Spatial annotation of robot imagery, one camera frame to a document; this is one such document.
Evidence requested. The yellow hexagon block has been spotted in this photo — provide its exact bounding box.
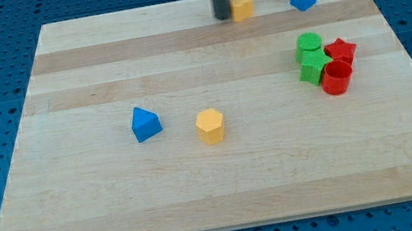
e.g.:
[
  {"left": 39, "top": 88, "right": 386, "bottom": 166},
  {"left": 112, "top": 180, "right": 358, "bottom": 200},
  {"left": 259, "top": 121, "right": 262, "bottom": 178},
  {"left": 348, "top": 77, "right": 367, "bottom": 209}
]
[{"left": 195, "top": 108, "right": 225, "bottom": 145}]

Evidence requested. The yellow heart block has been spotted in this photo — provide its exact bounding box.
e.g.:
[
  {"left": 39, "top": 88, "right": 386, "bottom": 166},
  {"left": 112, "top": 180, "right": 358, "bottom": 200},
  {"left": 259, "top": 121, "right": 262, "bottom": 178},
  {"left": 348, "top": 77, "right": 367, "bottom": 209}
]
[{"left": 230, "top": 0, "right": 255, "bottom": 23}]

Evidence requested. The green cylinder block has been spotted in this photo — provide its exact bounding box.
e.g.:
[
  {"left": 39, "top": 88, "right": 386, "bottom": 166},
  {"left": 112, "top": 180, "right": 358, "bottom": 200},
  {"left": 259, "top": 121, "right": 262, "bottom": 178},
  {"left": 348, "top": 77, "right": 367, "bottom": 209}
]
[{"left": 295, "top": 32, "right": 322, "bottom": 64}]

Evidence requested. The green star block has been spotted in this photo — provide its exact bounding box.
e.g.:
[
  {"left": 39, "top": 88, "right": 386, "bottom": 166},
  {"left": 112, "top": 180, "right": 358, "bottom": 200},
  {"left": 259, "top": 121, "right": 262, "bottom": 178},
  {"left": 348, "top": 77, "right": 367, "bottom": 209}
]
[{"left": 299, "top": 48, "right": 333, "bottom": 86}]

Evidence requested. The red star block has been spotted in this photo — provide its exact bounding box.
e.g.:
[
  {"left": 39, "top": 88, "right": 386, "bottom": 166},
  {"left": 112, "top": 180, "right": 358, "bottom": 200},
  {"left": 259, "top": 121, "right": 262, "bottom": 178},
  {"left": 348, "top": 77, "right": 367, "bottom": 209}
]
[{"left": 324, "top": 38, "right": 357, "bottom": 65}]

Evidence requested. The red cylinder block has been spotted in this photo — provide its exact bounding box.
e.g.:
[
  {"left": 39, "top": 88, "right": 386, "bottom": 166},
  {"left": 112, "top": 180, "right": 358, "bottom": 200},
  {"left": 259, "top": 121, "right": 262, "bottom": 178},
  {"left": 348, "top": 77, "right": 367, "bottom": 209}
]
[{"left": 321, "top": 60, "right": 353, "bottom": 95}]

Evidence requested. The blue triangle block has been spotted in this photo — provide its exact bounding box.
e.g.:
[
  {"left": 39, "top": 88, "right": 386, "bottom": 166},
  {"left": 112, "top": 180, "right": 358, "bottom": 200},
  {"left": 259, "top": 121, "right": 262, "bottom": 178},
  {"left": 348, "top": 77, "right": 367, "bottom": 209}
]
[{"left": 131, "top": 107, "right": 162, "bottom": 143}]

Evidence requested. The wooden board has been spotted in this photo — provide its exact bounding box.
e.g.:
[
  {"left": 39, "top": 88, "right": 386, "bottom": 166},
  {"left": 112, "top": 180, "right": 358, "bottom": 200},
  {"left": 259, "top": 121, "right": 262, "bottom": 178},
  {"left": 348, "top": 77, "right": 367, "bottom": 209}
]
[{"left": 0, "top": 0, "right": 412, "bottom": 231}]

